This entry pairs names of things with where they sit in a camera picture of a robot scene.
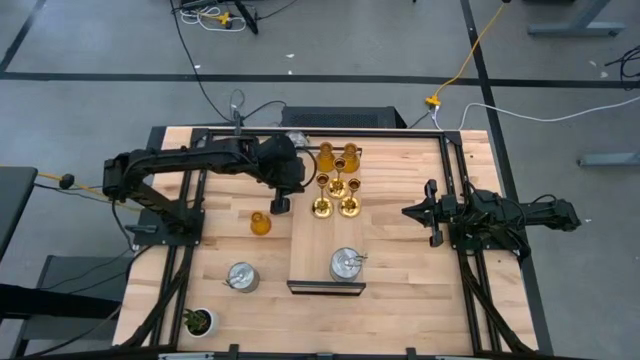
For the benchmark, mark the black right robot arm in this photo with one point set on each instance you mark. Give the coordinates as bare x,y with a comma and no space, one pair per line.
545,212

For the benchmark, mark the succulent in white pot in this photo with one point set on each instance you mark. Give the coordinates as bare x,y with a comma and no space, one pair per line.
202,322

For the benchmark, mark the tall brass candlestick holder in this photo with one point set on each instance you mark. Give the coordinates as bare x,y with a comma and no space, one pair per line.
322,207
337,190
349,207

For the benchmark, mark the amber ribbed glass candle holder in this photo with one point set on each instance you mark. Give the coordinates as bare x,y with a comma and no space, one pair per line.
350,160
325,160
260,225

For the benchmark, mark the grey desk base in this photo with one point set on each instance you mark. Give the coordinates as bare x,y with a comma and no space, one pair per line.
607,160
575,28

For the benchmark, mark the wooden riser shelf black legs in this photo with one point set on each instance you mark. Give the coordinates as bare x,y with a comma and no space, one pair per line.
320,245

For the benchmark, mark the black perforated computer case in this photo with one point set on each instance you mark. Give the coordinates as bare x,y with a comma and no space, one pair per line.
345,117

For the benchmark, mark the black desk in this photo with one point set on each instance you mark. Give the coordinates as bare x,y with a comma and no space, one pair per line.
15,200

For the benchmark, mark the white metal bracket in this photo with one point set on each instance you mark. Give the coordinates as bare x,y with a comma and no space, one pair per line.
185,356

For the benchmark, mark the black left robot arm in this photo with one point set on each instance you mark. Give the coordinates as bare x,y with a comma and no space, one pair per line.
200,157

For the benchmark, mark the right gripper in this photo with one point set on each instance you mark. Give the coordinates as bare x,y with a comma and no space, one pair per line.
447,212

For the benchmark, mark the black aluminium rig frame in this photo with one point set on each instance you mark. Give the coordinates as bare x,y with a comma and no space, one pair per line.
390,134

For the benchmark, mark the silver candle tin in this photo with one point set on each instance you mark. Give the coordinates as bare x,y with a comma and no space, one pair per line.
345,265
243,277
298,138

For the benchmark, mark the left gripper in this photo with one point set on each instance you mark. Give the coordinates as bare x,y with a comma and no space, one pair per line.
285,165

